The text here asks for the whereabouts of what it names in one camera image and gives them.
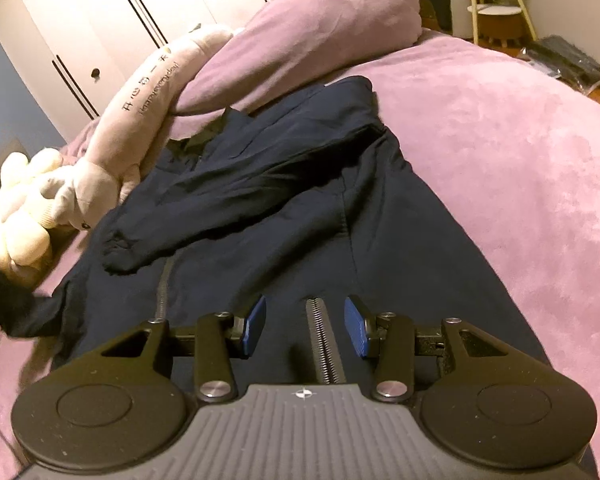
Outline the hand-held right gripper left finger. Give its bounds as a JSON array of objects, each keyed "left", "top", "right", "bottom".
[{"left": 100, "top": 294, "right": 268, "bottom": 404}]

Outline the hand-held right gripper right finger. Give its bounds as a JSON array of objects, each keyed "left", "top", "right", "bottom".
[{"left": 344, "top": 295, "right": 502, "bottom": 404}]

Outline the black furry object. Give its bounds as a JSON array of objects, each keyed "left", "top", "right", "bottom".
[{"left": 0, "top": 255, "right": 36, "bottom": 321}]

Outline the pink pillow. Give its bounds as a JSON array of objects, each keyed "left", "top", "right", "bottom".
[{"left": 172, "top": 0, "right": 423, "bottom": 116}]

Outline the navy zip jacket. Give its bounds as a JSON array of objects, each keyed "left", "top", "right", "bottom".
[{"left": 5, "top": 76, "right": 556, "bottom": 396}]

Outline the long pale pink plush toy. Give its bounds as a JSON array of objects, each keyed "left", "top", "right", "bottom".
[{"left": 40, "top": 25, "right": 236, "bottom": 233}]

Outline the white round bin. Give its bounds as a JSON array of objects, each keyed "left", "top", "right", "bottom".
[{"left": 451, "top": 0, "right": 481, "bottom": 41}]

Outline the white wardrobe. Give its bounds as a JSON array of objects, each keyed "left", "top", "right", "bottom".
[{"left": 0, "top": 0, "right": 291, "bottom": 121}]

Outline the yellow clothes rack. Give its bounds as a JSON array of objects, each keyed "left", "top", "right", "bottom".
[{"left": 415, "top": 0, "right": 538, "bottom": 46}]

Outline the wooden stool with white top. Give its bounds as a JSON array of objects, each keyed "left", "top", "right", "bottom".
[{"left": 467, "top": 4, "right": 533, "bottom": 47}]

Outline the plastic bag of dark clothes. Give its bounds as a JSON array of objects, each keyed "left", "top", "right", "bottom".
[{"left": 520, "top": 35, "right": 600, "bottom": 93}]

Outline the cream plush toy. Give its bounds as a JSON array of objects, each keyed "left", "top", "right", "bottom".
[{"left": 0, "top": 149, "right": 66, "bottom": 286}]

